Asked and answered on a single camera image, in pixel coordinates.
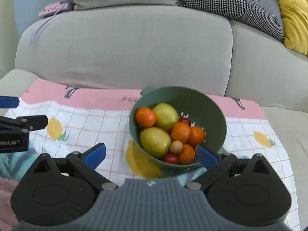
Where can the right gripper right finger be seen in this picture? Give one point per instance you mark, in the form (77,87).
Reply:
(245,191)

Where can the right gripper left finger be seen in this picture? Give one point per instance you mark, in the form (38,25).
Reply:
(56,191)

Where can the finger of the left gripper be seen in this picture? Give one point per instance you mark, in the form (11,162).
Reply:
(30,123)
(9,102)

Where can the orange mandarin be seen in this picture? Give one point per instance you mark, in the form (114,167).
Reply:
(187,156)
(197,136)
(181,132)
(145,117)

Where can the red cherry tomato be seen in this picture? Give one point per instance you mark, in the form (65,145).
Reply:
(171,158)
(184,120)

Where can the brown longan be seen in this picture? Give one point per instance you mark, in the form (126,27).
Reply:
(176,147)

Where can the green colander bowl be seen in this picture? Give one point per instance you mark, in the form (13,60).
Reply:
(200,108)

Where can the yellow-green pear front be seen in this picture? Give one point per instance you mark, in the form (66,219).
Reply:
(155,141)

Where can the orange mandarin front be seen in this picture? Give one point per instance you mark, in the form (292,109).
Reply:
(145,117)

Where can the teal striped sleeve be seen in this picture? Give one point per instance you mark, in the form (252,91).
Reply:
(15,165)

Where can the pink checkered lemon cloth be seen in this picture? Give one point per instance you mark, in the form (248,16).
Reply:
(80,118)

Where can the lilac ribbon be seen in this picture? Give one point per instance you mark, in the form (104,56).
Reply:
(43,26)

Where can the beige sofa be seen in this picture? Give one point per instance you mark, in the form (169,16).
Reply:
(137,47)

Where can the houndstooth pillow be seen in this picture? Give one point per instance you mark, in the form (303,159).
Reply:
(263,15)

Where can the yellow pillow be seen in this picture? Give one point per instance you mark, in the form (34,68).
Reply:
(294,19)

